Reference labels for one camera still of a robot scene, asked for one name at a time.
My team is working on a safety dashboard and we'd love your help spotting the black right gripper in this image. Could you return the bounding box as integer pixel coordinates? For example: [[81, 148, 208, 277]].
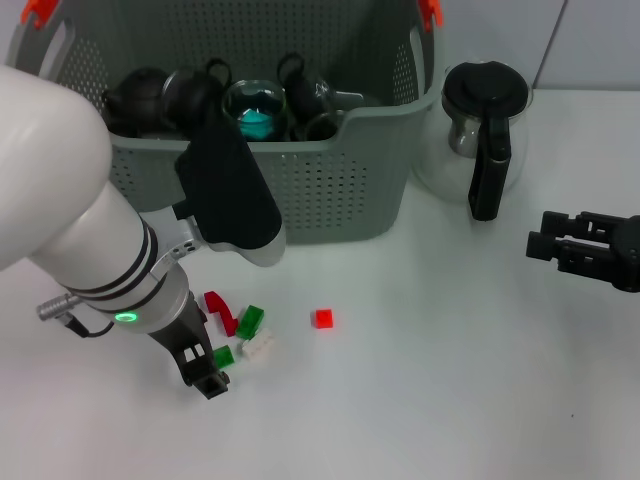
[[524, 210, 640, 295]]

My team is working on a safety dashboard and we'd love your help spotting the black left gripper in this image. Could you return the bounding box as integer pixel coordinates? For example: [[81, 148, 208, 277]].
[[148, 303, 232, 401]]

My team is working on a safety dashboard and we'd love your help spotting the dark red toy brick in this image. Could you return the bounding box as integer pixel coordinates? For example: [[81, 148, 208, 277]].
[[203, 291, 240, 339]]

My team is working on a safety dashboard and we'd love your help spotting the glass teacup black sleeve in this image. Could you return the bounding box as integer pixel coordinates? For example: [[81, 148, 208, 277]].
[[292, 110, 346, 142], [160, 57, 231, 141], [274, 52, 339, 119], [221, 79, 289, 142]]

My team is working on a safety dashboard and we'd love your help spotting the teal square toy plate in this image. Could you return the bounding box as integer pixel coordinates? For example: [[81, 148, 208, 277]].
[[237, 107, 276, 141]]

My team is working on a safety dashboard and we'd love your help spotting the grey perforated storage bin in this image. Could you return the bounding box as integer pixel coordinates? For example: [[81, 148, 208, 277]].
[[4, 0, 446, 246]]

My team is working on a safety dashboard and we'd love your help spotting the white toy brick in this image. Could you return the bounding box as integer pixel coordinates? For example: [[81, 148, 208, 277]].
[[242, 329, 277, 362]]

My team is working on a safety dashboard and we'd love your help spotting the glass carafe black lid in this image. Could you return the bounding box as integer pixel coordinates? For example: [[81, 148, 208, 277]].
[[412, 59, 535, 222]]

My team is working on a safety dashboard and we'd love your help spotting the black clay teapot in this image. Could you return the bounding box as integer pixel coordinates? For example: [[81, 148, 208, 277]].
[[102, 67, 169, 136]]

